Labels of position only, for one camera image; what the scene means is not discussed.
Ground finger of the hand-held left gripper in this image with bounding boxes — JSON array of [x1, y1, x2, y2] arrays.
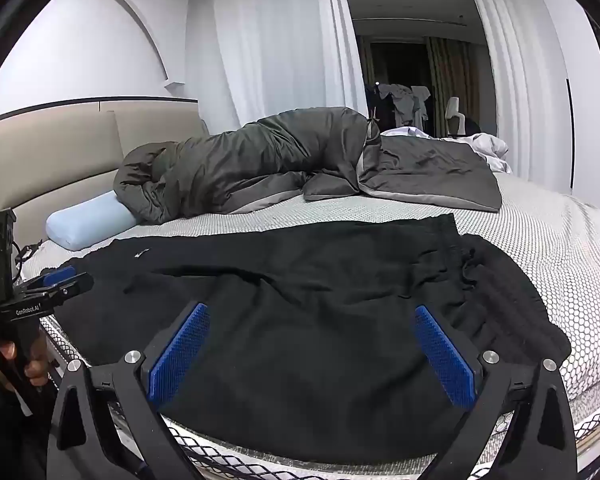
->
[[35, 272, 95, 308], [22, 266, 78, 293]]

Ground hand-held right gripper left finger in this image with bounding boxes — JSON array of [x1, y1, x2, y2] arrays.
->
[[47, 301, 216, 480]]

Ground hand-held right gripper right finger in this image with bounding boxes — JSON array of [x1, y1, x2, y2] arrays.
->
[[414, 305, 578, 480]]

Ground black pants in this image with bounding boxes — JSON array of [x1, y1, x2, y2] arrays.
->
[[45, 212, 573, 466]]

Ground person's left forearm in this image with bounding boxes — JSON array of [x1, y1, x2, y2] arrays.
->
[[0, 375, 51, 480]]

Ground person's left hand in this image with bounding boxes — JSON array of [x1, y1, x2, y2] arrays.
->
[[0, 339, 49, 387]]

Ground light blue pillow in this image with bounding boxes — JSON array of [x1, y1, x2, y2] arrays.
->
[[46, 192, 138, 251]]

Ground beige padded headboard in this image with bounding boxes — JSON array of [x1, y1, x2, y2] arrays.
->
[[0, 97, 211, 281]]

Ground bed with honeycomb sheet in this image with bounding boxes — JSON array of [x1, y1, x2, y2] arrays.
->
[[20, 170, 600, 480]]

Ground grey-green duvet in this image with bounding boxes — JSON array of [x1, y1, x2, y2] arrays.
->
[[112, 106, 503, 226]]

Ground white crumpled sheet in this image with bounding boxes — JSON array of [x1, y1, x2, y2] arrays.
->
[[380, 127, 511, 173]]

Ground white chair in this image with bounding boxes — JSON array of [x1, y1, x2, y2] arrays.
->
[[442, 97, 468, 136]]

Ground pile of hanging clothes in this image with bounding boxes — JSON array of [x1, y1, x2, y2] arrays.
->
[[365, 80, 433, 131]]

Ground brown striped curtain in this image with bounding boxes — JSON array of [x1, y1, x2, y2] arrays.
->
[[427, 35, 481, 128]]

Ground white sheer curtain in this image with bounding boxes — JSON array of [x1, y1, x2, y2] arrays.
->
[[462, 0, 566, 191], [185, 0, 368, 128]]

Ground black cable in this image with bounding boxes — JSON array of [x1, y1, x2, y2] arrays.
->
[[11, 240, 45, 281]]

